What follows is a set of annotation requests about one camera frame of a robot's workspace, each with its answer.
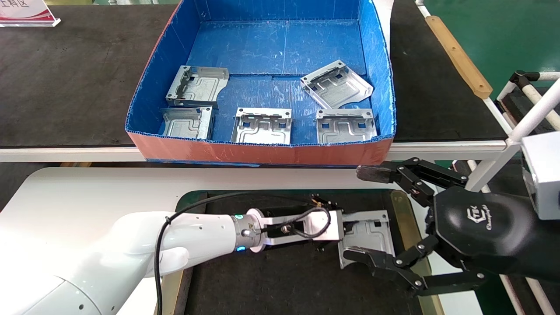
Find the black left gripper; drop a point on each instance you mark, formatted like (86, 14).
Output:
(273, 232)

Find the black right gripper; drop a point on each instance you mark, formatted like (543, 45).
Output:
(481, 227)

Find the silver stamped metal bracket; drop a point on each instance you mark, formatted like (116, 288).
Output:
(337, 87)
(201, 85)
(183, 124)
(262, 129)
(372, 234)
(345, 129)

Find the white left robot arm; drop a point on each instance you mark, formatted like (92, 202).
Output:
(131, 253)

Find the blue corrugated plastic box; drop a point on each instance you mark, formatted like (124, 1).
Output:
(280, 43)

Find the tan strip beside small mat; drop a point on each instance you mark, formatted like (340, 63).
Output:
(402, 210)
(171, 293)

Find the small black work mat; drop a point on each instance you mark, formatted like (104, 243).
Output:
(262, 284)

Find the large black table mat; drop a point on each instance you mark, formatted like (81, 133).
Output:
(437, 87)

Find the black side cart pad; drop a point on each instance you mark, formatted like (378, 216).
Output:
(518, 111)

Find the long tan edge strip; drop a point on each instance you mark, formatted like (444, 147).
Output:
(459, 57)

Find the black pipe joint clamp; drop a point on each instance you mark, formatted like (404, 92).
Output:
(523, 79)

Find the red white sign board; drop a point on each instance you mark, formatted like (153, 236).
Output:
(26, 11)

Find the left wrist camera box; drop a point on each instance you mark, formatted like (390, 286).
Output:
(337, 227)

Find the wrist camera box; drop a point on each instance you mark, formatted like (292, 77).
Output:
(337, 227)
(544, 175)

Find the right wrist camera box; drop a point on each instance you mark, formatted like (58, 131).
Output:
(544, 175)

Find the white pipe frame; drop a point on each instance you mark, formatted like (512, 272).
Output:
(538, 108)

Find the white table edge rail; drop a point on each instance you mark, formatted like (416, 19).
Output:
(65, 154)

